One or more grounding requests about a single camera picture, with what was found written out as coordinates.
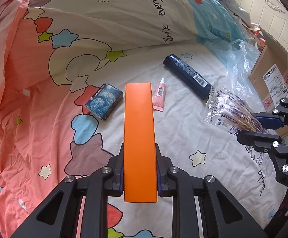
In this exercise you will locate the starry night card box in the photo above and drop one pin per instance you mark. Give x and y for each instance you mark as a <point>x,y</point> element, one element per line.
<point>104,101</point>

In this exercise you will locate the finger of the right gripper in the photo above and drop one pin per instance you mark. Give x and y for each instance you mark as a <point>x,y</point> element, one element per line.
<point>272,145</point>
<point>276,119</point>

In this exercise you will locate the orange white plastic wrapper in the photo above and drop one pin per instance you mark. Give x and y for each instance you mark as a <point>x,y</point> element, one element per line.
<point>253,36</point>

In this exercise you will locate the clear packet of sticks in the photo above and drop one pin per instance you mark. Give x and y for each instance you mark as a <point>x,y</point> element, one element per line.
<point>229,112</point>

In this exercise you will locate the cartoon star print duvet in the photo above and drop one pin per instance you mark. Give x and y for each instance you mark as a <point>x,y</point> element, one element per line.
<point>55,53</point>

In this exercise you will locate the pink tube with white cap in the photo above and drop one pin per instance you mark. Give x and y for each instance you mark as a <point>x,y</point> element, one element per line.
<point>159,96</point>

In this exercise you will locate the brown cardboard shipping box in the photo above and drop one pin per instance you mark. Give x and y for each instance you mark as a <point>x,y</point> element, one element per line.
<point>269,76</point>

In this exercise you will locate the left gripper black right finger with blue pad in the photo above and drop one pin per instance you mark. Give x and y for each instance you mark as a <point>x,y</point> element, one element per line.
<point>202,207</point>

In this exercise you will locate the clear plastic bag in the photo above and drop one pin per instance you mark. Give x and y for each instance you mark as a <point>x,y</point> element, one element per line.
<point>241,59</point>

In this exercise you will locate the orange cardboard box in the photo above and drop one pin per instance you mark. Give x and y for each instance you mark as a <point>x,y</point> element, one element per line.
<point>139,160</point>

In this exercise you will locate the dark blue bottle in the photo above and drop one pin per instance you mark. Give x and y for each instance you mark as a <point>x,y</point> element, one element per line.
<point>200,86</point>

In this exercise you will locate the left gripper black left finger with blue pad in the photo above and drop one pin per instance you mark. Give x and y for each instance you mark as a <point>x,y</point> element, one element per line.
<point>77,207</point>

